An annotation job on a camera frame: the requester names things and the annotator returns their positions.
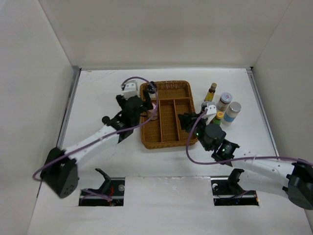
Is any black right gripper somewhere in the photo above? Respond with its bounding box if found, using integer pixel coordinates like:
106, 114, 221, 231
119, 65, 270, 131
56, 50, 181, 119
178, 111, 211, 151

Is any pink cap spice jar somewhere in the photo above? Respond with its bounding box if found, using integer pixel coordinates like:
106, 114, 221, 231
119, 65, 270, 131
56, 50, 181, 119
147, 102, 158, 120

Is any black cap white powder bottle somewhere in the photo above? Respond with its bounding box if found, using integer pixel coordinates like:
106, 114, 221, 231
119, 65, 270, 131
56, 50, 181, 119
146, 81, 157, 99

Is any silver lid blue label jar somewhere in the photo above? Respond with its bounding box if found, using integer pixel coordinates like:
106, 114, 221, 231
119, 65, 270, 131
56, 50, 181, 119
222, 101, 242, 126

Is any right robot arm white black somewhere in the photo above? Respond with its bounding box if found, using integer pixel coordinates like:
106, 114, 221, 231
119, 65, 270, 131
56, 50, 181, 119
178, 113, 313, 210

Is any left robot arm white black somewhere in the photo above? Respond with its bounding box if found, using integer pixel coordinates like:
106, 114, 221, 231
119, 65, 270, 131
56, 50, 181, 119
39, 90, 153, 198

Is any clear lid powder jar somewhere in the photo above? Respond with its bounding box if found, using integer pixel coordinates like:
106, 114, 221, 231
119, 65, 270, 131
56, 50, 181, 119
201, 101, 211, 112

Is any brown wicker divided basket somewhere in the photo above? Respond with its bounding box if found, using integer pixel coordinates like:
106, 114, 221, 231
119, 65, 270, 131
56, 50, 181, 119
141, 80, 195, 149

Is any red sauce bottle yellow cap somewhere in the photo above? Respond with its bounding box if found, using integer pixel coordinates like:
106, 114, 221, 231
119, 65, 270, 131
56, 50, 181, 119
211, 111, 224, 125

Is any yellow oil bottle brown cap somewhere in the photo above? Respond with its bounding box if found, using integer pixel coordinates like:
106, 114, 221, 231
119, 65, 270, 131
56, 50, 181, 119
204, 83, 217, 102

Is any red label white lid jar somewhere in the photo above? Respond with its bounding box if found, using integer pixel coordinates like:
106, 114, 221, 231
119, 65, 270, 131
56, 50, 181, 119
217, 92, 233, 112

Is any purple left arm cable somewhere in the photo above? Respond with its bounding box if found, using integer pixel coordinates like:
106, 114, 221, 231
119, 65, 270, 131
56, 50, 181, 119
33, 76, 159, 181

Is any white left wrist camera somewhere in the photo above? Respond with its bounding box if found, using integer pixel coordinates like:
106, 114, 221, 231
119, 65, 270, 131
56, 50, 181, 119
121, 80, 138, 99

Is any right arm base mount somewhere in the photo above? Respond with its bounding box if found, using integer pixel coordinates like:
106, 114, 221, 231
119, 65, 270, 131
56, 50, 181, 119
211, 169, 259, 206

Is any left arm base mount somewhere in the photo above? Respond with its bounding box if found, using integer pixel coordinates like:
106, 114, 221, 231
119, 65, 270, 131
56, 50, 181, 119
78, 168, 126, 207

